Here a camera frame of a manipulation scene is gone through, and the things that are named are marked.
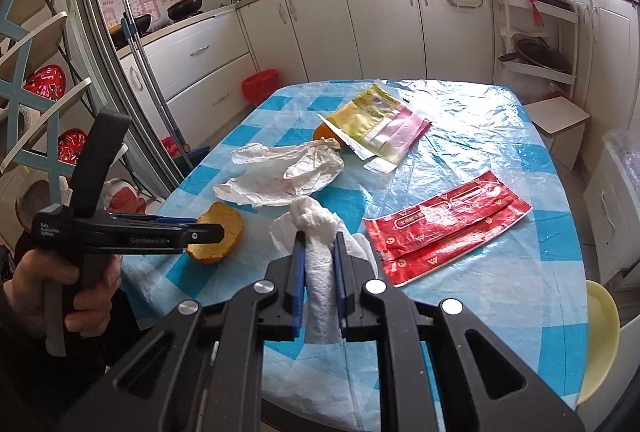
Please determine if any yellow plastic trash bucket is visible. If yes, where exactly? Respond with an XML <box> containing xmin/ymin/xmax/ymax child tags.
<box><xmin>577</xmin><ymin>280</ymin><xmax>620</xmax><ymax>405</ymax></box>

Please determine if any orange fruit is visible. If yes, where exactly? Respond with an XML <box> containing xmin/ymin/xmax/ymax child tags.
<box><xmin>312</xmin><ymin>123</ymin><xmax>345</xmax><ymax>148</ymax></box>

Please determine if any black wok on stove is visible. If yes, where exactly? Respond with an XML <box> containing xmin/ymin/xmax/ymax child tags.
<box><xmin>167</xmin><ymin>0</ymin><xmax>203</xmax><ymax>22</ymax></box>

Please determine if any open bottom drawer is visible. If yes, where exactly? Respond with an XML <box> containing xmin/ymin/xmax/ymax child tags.
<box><xmin>584</xmin><ymin>141</ymin><xmax>639</xmax><ymax>284</ymax></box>

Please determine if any white paper tissue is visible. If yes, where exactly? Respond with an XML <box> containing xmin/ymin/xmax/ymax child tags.
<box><xmin>270</xmin><ymin>197</ymin><xmax>378</xmax><ymax>344</ymax></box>

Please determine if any small white step stool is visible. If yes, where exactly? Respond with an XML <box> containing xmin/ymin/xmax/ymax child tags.
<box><xmin>525</xmin><ymin>97</ymin><xmax>590</xmax><ymax>171</ymax></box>

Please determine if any blue checkered plastic tablecloth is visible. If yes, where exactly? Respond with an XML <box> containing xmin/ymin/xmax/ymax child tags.
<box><xmin>122</xmin><ymin>80</ymin><xmax>588</xmax><ymax>431</ymax></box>

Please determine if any brown bread slice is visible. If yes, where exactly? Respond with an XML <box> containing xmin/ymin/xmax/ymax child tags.
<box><xmin>186</xmin><ymin>201</ymin><xmax>244</xmax><ymax>264</ymax></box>

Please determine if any yellow pink snack bag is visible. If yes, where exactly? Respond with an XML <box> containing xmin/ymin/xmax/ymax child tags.
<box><xmin>320</xmin><ymin>83</ymin><xmax>432</xmax><ymax>174</ymax></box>

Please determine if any red floor trash bin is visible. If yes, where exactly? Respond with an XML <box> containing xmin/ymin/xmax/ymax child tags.
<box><xmin>242</xmin><ymin>69</ymin><xmax>280</xmax><ymax>107</ymax></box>

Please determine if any mop pole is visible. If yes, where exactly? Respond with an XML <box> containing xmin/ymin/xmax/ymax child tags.
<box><xmin>110</xmin><ymin>0</ymin><xmax>194</xmax><ymax>171</ymax></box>

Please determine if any black pan on rack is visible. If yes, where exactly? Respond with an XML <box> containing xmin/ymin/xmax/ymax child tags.
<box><xmin>499</xmin><ymin>33</ymin><xmax>572</xmax><ymax>74</ymax></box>

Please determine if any clear plastic bag in drawer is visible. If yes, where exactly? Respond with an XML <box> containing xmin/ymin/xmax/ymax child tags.
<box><xmin>603</xmin><ymin>129</ymin><xmax>640</xmax><ymax>190</ymax></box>

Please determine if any white storage rack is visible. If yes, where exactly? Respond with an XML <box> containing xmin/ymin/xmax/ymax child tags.
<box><xmin>492</xmin><ymin>0</ymin><xmax>580</xmax><ymax>98</ymax></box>

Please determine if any crumpled white plastic bag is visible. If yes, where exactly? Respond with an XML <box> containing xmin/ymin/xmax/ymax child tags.
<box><xmin>213</xmin><ymin>138</ymin><xmax>344</xmax><ymax>209</ymax></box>

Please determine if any person left hand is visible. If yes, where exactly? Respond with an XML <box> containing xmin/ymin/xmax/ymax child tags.
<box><xmin>1</xmin><ymin>250</ymin><xmax>120</xmax><ymax>338</ymax></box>

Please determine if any red flat wrapper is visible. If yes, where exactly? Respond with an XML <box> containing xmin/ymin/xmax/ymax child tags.
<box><xmin>363</xmin><ymin>171</ymin><xmax>532</xmax><ymax>287</ymax></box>

